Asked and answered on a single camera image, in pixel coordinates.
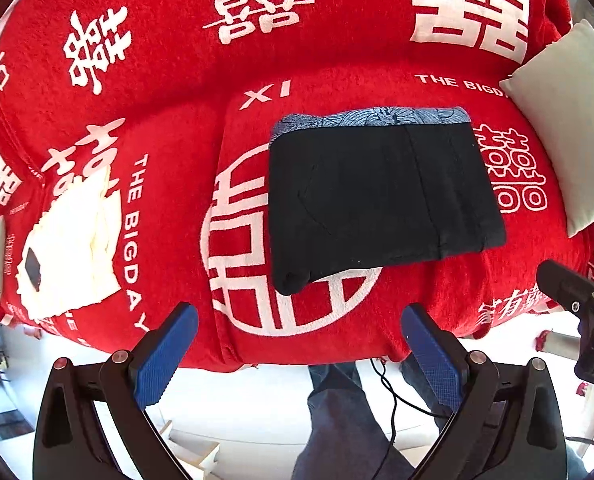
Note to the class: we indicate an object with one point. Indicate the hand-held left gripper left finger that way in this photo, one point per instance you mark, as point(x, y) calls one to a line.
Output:
point(169, 350)

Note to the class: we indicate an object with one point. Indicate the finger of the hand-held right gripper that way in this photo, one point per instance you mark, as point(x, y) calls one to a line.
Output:
point(567, 285)

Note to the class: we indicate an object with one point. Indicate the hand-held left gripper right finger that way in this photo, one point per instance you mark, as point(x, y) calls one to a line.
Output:
point(429, 355)

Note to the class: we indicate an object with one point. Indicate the pale green pillow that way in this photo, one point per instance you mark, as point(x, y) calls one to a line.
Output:
point(572, 125)

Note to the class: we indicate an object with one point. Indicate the black pants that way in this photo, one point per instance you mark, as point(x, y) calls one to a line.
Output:
point(377, 195)

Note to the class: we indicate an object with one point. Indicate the cream folded cloth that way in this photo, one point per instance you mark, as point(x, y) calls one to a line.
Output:
point(77, 240)

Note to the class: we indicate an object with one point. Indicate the white floor box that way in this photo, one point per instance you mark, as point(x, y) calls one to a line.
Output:
point(192, 452)

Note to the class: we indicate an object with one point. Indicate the red printed blanket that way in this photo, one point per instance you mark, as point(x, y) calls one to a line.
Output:
point(327, 50)

